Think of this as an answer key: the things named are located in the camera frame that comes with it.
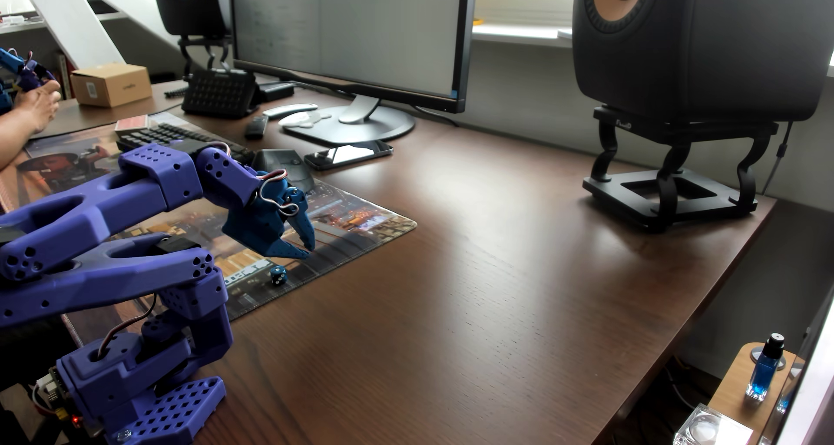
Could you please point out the small-looking black speaker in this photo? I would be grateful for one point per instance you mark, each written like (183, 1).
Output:
(189, 5)

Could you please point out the blue leader arm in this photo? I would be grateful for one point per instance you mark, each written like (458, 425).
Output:
(23, 74)

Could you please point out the person's forearm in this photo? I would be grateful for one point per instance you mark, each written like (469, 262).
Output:
(10, 142)

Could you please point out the printed city desk mat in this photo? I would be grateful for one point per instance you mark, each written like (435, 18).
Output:
(352, 220)

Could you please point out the small black box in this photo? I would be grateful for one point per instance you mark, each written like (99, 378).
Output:
(277, 91)

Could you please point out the white remote control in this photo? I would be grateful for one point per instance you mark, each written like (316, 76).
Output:
(290, 109)

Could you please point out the black vertical mouse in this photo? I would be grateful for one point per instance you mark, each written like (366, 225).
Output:
(293, 165)

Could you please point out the white framed panel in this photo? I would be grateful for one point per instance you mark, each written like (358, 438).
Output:
(811, 380)

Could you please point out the white flat mouse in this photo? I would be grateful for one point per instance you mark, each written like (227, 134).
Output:
(305, 119)

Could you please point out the wooden side shelf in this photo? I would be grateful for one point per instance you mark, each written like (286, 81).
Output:
(739, 393)

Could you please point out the red card deck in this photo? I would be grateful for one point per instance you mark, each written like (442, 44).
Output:
(131, 123)

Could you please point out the black smartphone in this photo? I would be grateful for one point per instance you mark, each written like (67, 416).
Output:
(348, 154)

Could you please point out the black remote control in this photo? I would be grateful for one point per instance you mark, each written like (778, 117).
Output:
(256, 126)

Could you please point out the black computer monitor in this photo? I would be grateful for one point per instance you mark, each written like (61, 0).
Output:
(352, 35)

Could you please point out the robot controller board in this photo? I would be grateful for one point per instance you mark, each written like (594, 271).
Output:
(57, 393)

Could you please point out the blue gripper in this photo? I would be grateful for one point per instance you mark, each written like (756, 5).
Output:
(260, 228)

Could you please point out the black keyboard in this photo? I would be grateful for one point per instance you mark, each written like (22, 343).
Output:
(163, 134)

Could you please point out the blue bottle black cap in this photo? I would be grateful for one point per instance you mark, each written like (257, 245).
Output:
(763, 370)

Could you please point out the row of books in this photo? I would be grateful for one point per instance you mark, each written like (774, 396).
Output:
(64, 74)

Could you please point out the cardboard box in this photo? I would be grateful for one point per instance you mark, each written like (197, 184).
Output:
(111, 85)

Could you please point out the black speaker stand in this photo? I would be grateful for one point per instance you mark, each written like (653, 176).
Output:
(207, 51)
(664, 197)

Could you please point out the blue dice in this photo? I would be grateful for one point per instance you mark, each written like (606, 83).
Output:
(279, 275)

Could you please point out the white slanted beam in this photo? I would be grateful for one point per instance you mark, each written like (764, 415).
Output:
(68, 22)

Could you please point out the large black speaker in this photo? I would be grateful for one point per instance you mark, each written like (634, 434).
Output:
(703, 48)

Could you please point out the person's hand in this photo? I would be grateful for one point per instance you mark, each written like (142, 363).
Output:
(38, 109)

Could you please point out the clear glass cube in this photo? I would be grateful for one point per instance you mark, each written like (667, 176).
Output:
(707, 429)

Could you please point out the purple robot arm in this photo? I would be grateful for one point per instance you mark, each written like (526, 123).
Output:
(98, 204)

